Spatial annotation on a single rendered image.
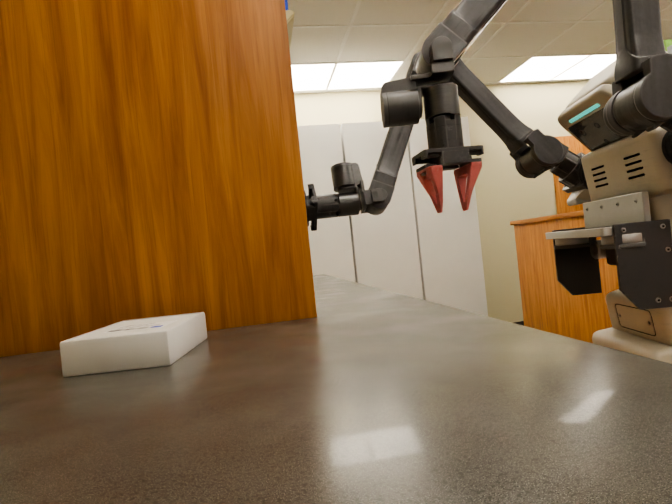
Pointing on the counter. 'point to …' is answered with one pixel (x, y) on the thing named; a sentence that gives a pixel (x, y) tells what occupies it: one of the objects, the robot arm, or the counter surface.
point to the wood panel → (147, 167)
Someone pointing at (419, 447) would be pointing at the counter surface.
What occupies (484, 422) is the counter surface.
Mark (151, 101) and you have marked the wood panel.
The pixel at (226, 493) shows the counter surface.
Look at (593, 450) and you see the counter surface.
